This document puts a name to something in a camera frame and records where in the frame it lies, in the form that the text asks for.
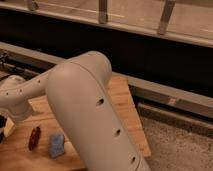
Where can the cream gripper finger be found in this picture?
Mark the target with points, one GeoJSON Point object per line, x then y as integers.
{"type": "Point", "coordinates": [9, 127]}

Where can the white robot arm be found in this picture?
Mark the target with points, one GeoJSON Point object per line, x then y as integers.
{"type": "Point", "coordinates": [77, 95]}

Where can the dark object at left edge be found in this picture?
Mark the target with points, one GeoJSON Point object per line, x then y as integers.
{"type": "Point", "coordinates": [2, 125]}

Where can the blue sponge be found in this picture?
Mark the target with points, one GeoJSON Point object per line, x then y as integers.
{"type": "Point", "coordinates": [56, 145]}

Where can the metal window rail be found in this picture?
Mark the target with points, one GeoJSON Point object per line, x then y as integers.
{"type": "Point", "coordinates": [188, 21]}

